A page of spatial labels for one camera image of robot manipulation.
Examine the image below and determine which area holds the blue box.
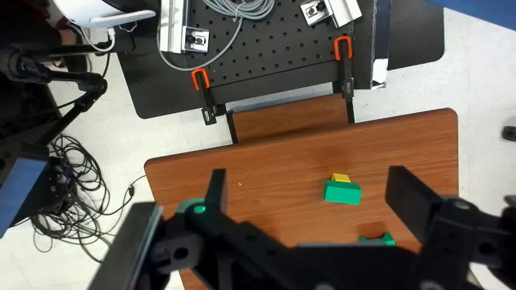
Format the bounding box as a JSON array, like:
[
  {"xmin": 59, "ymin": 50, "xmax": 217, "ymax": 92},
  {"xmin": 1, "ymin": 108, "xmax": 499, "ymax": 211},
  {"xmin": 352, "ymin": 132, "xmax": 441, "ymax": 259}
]
[{"xmin": 0, "ymin": 156, "xmax": 51, "ymax": 238}]

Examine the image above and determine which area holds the black perforated breadboard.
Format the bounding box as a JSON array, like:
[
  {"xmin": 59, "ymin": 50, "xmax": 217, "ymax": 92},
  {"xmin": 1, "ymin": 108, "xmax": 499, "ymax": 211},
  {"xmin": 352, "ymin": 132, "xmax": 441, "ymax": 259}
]
[{"xmin": 114, "ymin": 0, "xmax": 447, "ymax": 121}]

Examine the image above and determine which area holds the green arch block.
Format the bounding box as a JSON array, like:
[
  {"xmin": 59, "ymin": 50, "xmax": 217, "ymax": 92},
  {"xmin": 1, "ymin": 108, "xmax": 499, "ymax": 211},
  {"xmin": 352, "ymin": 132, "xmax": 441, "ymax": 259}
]
[{"xmin": 357, "ymin": 230, "xmax": 397, "ymax": 248}]

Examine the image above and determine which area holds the green rectangular block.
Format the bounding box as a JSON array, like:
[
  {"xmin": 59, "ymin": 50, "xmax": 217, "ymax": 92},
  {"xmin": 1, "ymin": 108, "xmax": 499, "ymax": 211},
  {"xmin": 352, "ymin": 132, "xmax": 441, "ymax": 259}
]
[{"xmin": 322, "ymin": 179, "xmax": 362, "ymax": 206}]

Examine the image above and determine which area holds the grey coiled cable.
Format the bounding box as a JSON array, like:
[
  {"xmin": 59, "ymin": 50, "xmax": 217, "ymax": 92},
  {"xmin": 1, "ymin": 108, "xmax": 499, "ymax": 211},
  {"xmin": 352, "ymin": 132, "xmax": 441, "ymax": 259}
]
[{"xmin": 156, "ymin": 0, "xmax": 277, "ymax": 74}]

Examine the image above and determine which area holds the yellow block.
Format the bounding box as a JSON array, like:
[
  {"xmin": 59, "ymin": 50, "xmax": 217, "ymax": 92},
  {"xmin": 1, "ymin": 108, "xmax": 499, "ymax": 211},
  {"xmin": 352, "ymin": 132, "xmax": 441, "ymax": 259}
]
[{"xmin": 328, "ymin": 171, "xmax": 352, "ymax": 184}]

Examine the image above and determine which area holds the wooden lower shelf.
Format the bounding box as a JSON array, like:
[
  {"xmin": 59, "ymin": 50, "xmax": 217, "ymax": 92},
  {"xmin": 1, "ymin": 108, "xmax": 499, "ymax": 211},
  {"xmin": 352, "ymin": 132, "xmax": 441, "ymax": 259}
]
[{"xmin": 225, "ymin": 92, "xmax": 356, "ymax": 145}]

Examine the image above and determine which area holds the orange and black bar clamp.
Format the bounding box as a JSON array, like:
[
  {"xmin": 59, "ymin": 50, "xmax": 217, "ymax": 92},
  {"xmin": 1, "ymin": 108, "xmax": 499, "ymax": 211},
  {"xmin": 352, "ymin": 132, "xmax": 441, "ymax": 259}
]
[
  {"xmin": 331, "ymin": 34, "xmax": 356, "ymax": 126},
  {"xmin": 189, "ymin": 66, "xmax": 227, "ymax": 127}
]

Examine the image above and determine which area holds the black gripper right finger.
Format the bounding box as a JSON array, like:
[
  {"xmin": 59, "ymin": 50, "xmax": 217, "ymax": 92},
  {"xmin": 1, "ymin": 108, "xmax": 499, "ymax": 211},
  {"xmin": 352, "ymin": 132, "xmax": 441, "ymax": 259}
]
[{"xmin": 383, "ymin": 164, "xmax": 446, "ymax": 245}]

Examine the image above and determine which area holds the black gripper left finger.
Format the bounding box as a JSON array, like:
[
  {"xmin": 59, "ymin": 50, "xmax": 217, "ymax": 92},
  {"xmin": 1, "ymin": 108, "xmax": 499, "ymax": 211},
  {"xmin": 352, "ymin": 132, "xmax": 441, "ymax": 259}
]
[{"xmin": 198, "ymin": 168, "xmax": 228, "ymax": 218}]

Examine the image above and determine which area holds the white plastic handle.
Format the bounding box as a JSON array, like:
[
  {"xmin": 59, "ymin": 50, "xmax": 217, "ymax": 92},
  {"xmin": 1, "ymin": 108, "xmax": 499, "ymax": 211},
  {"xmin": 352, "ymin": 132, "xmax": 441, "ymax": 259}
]
[{"xmin": 52, "ymin": 0, "xmax": 157, "ymax": 32}]

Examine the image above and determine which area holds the aluminium mounting bracket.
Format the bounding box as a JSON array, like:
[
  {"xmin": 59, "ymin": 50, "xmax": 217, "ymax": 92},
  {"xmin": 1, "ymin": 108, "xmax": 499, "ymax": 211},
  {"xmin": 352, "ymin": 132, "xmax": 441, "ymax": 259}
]
[
  {"xmin": 157, "ymin": 0, "xmax": 210, "ymax": 55},
  {"xmin": 298, "ymin": 0, "xmax": 364, "ymax": 29}
]

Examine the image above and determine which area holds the black cable tangle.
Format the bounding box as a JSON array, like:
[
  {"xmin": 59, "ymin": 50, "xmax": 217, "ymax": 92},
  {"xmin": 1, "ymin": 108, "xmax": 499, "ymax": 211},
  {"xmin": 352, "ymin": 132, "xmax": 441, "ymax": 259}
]
[{"xmin": 28, "ymin": 134, "xmax": 148, "ymax": 264}]

